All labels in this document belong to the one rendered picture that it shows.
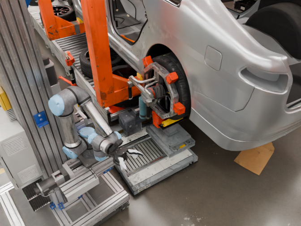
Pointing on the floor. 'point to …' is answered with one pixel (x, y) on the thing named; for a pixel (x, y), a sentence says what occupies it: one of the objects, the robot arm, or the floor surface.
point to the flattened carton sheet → (255, 158)
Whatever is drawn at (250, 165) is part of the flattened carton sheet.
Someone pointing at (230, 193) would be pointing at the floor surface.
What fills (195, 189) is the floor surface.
